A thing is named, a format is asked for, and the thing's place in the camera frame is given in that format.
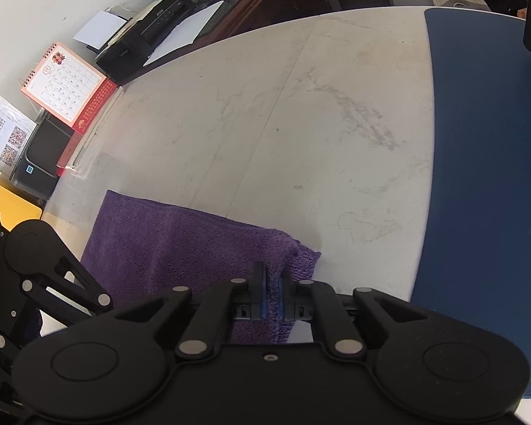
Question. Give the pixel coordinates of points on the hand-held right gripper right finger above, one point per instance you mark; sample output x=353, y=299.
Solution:
x=283, y=305

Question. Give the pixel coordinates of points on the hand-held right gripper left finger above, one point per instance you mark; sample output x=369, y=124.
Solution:
x=263, y=305

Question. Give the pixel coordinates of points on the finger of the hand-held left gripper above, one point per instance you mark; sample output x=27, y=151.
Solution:
x=92, y=299

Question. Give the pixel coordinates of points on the purple towel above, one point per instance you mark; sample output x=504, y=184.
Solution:
x=172, y=243

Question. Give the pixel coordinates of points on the yellow board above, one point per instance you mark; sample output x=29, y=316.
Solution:
x=13, y=203

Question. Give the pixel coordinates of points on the black box with blue sticker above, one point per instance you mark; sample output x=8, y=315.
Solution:
x=39, y=159

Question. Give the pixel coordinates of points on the red cover book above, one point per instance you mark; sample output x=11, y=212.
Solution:
x=70, y=150

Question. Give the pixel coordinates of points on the white paper with square codes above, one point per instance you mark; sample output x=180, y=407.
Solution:
x=4, y=128

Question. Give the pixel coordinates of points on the red and white desk calendar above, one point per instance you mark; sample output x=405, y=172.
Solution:
x=66, y=84

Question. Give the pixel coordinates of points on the white paper in printer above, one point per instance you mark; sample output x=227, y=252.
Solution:
x=99, y=29

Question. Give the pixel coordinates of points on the blue table mat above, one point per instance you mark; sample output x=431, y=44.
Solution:
x=482, y=186

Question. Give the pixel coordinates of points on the black printer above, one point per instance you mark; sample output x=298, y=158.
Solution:
x=145, y=31

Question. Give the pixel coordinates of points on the white paper sheet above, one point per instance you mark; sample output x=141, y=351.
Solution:
x=181, y=31

